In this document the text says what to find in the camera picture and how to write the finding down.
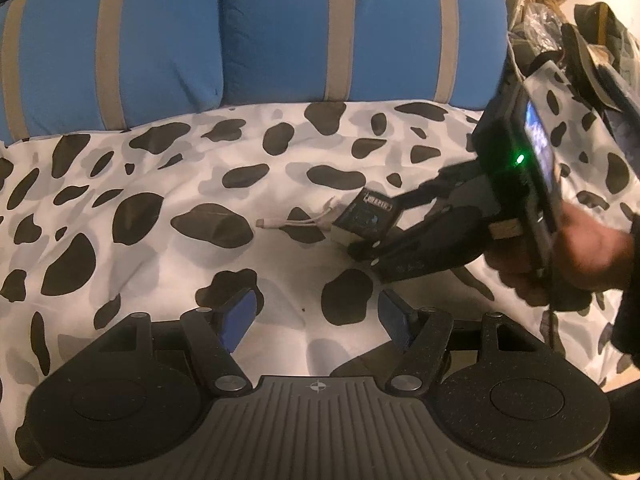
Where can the black packet with blue print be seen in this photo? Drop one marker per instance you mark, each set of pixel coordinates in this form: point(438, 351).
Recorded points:
point(367, 212)

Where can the person's right hand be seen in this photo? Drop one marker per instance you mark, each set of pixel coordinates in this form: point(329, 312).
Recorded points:
point(585, 255)

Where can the blue pillow with grey stripes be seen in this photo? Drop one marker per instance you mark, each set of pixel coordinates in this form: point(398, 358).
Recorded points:
point(390, 25)
point(150, 35)

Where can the clear plastic bag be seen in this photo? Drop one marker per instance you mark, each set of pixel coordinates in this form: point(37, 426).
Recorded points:
point(540, 25)

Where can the black spotted white blanket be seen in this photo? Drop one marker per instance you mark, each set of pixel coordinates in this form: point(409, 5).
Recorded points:
point(150, 170)

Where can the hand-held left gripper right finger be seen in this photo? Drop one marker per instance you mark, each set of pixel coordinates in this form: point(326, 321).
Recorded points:
point(397, 317)

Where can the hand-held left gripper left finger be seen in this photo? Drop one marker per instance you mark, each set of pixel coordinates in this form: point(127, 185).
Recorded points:
point(237, 317)

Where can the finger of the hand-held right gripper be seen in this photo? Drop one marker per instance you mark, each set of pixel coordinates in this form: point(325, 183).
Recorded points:
point(450, 185)
point(435, 245)

